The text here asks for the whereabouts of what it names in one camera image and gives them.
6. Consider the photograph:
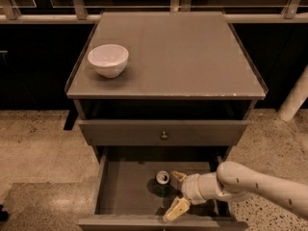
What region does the open middle drawer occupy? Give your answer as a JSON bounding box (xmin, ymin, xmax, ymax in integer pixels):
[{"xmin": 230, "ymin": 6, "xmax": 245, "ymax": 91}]
[{"xmin": 78, "ymin": 155, "xmax": 247, "ymax": 231}]

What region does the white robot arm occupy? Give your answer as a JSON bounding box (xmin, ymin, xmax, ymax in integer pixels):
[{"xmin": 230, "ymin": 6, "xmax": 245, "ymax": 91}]
[{"xmin": 163, "ymin": 161, "xmax": 308, "ymax": 222}]

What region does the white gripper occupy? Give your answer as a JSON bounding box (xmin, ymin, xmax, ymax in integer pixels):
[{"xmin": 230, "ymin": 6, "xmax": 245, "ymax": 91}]
[{"xmin": 163, "ymin": 170, "xmax": 206, "ymax": 222}]

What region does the grey drawer cabinet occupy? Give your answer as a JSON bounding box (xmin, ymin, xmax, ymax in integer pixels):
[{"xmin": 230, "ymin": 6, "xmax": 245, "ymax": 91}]
[{"xmin": 64, "ymin": 11, "xmax": 269, "ymax": 231}]

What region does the brass drawer knob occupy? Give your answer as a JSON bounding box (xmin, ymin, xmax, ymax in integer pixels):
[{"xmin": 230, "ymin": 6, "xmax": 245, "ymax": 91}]
[{"xmin": 161, "ymin": 131, "xmax": 168, "ymax": 141}]

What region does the green soda can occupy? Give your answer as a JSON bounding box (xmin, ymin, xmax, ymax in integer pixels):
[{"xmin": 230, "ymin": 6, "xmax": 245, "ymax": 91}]
[{"xmin": 154, "ymin": 170, "xmax": 170, "ymax": 197}]

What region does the metal window railing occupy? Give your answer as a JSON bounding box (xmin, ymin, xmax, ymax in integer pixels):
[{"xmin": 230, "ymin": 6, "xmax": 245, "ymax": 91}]
[{"xmin": 0, "ymin": 0, "xmax": 308, "ymax": 23}]

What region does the white ceramic bowl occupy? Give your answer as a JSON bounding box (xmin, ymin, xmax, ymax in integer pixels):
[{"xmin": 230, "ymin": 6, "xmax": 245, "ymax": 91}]
[{"xmin": 88, "ymin": 44, "xmax": 129, "ymax": 78}]

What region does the white cylindrical post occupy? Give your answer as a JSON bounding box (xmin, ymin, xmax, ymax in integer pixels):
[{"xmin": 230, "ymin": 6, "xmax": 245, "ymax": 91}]
[{"xmin": 277, "ymin": 65, "xmax": 308, "ymax": 121}]

